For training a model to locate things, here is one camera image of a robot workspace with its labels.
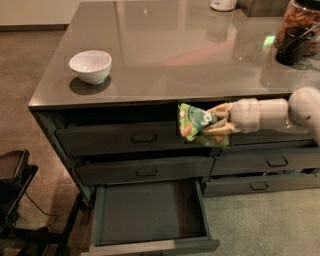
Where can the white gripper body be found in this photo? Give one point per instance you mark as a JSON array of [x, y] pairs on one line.
[[244, 115]]

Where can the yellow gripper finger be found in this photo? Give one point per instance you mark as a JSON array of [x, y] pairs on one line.
[[222, 127], [221, 111]]

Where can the green rice chip bag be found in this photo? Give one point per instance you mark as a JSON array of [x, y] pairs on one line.
[[192, 122]]

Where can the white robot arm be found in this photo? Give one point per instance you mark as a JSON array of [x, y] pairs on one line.
[[299, 114]]

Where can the top right drawer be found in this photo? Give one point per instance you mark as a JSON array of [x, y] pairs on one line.
[[267, 136]]

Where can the middle right drawer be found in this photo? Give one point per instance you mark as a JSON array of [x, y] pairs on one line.
[[266, 161]]

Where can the middle left drawer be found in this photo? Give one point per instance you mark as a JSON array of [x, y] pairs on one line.
[[145, 170]]

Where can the bottom right drawer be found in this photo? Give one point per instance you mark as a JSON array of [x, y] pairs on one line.
[[260, 184]]

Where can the top left drawer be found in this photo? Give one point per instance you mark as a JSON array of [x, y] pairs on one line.
[[124, 138]]

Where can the white container on counter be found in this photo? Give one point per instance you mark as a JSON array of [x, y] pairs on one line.
[[223, 5]]

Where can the open bottom left drawer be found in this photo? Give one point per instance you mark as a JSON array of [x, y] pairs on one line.
[[150, 219]]

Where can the black cup with utensils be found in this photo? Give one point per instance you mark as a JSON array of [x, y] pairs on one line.
[[294, 45]]

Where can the glass jar of snacks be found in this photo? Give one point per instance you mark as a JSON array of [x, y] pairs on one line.
[[305, 14]]

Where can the grey kitchen island cabinet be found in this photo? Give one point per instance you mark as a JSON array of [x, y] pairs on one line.
[[163, 53]]

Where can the white ceramic bowl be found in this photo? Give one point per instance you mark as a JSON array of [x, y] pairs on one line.
[[92, 66]]

